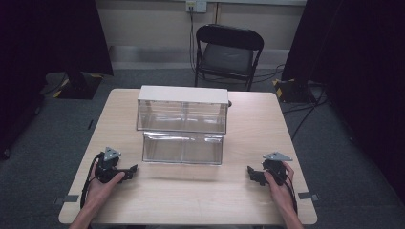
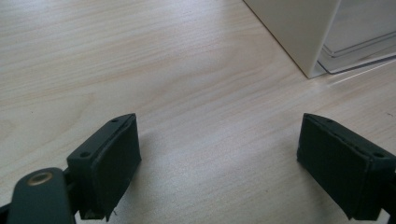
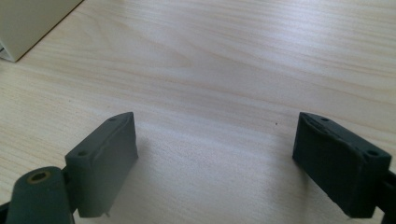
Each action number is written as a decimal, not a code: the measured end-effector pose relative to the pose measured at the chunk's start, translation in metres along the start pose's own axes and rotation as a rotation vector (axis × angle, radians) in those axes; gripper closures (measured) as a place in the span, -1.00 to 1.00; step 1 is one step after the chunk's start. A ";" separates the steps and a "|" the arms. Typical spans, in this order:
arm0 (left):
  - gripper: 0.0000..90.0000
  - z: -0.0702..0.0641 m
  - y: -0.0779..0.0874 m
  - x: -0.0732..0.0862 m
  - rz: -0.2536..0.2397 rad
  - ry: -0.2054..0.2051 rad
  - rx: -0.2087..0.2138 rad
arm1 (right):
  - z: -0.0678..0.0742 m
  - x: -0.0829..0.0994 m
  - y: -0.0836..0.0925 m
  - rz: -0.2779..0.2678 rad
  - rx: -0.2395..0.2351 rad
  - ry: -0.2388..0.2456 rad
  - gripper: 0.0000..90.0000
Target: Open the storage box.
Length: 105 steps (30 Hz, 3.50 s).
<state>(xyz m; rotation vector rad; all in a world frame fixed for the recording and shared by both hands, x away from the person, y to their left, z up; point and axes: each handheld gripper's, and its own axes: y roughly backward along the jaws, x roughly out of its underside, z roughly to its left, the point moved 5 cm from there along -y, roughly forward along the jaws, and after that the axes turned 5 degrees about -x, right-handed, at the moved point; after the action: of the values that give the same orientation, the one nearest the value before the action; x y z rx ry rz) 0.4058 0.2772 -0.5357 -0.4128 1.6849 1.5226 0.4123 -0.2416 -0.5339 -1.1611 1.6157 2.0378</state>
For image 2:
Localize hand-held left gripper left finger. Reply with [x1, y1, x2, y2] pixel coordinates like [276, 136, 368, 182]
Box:
[66, 113, 142, 222]

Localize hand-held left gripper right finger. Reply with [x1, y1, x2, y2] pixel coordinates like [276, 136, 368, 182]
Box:
[296, 113, 396, 221]

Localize clear plastic drawer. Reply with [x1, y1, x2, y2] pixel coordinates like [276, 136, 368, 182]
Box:
[317, 0, 396, 75]

